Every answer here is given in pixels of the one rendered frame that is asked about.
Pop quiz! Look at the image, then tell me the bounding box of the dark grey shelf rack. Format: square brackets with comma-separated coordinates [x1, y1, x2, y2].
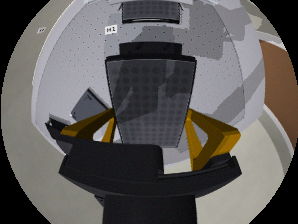
[109, 0, 193, 25]

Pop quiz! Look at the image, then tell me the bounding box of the grey perforated base plate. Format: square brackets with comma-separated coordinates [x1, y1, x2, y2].
[35, 0, 245, 149]

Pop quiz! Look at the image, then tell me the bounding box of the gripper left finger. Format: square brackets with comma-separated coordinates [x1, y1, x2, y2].
[60, 108, 116, 143]

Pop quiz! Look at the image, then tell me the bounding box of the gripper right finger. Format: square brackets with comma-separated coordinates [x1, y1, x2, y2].
[185, 108, 241, 171]

